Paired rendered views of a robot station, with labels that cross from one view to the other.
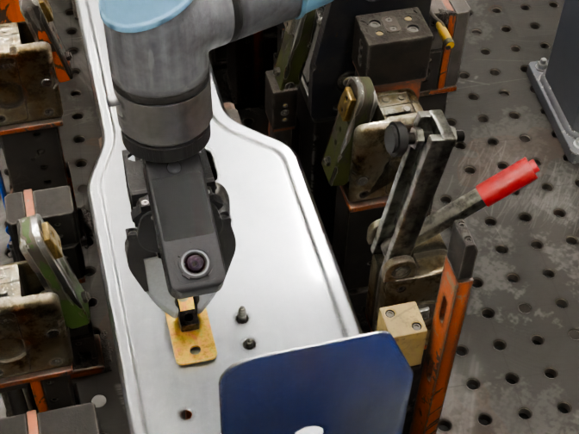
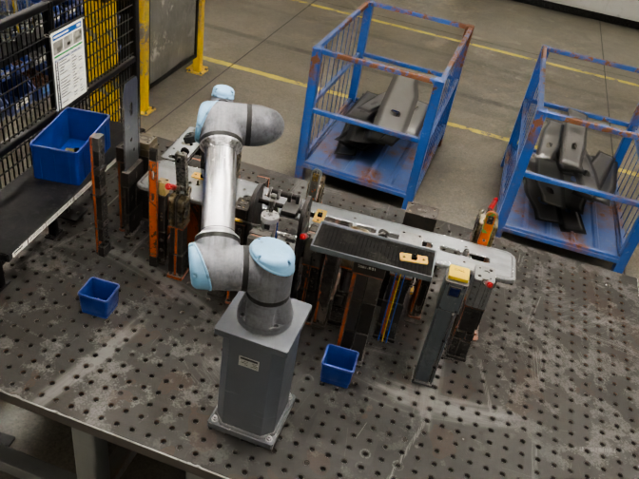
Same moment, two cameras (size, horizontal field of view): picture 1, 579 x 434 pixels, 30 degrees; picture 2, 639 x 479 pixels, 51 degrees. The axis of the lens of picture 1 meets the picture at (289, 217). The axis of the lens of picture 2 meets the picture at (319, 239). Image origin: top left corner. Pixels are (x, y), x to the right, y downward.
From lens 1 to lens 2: 254 cm
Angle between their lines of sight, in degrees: 77
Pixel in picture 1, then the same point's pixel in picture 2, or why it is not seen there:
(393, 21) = (243, 203)
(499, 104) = not seen: hidden behind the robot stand
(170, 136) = not seen: hidden behind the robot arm
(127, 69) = not seen: hidden behind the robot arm
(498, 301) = (197, 321)
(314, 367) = (129, 86)
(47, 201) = (261, 179)
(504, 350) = (179, 312)
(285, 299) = (196, 191)
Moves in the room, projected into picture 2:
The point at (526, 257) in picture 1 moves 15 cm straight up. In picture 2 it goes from (206, 338) to (208, 305)
